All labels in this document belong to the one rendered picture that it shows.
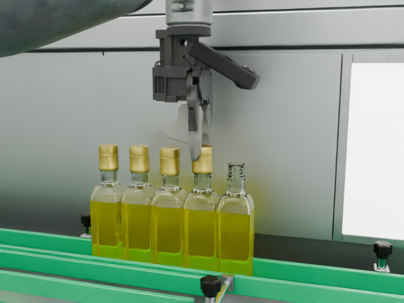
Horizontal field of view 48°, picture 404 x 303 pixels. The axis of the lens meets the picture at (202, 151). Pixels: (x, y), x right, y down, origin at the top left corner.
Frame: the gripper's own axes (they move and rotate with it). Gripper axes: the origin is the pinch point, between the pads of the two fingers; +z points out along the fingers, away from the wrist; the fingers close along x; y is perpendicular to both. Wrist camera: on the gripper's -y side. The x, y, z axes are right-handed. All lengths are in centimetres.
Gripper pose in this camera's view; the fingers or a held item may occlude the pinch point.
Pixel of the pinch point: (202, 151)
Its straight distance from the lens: 75.9
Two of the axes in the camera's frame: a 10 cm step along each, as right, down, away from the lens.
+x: -2.8, 1.7, -9.4
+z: 0.0, 9.8, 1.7
